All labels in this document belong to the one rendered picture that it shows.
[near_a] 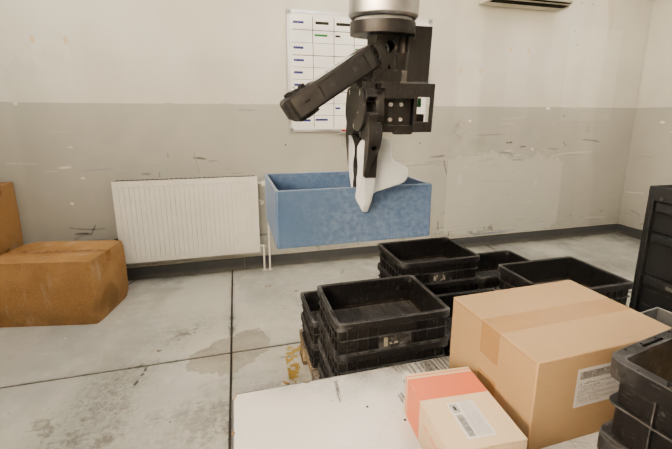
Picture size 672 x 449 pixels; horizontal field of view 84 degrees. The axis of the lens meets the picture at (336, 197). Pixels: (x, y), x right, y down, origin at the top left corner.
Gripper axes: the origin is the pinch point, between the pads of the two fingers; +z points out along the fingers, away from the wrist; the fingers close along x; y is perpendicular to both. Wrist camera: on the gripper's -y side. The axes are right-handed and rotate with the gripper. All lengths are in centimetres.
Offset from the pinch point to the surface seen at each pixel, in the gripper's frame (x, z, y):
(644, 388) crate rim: -16.5, 19.0, 29.7
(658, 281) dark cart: 77, 73, 176
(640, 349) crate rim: -12.2, 17.9, 34.2
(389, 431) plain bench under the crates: 3.9, 42.1, 8.2
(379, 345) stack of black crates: 54, 66, 26
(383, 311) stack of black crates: 76, 69, 36
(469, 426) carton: -4.7, 34.0, 16.8
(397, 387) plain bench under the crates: 13.3, 42.9, 13.6
